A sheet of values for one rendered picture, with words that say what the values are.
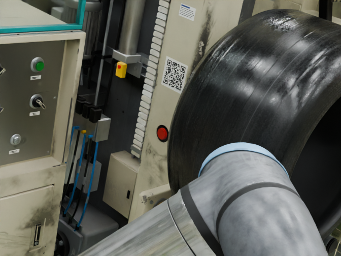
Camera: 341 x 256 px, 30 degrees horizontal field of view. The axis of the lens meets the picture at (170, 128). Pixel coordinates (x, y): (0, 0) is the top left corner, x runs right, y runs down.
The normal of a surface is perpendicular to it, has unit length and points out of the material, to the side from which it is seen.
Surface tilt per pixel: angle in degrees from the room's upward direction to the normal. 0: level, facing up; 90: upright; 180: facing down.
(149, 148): 90
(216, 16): 90
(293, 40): 28
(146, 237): 52
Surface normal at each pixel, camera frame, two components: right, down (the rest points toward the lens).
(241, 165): -0.30, -0.85
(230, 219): -0.77, -0.32
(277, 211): 0.08, -0.67
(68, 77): -0.69, 0.15
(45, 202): 0.69, 0.40
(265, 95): -0.46, -0.39
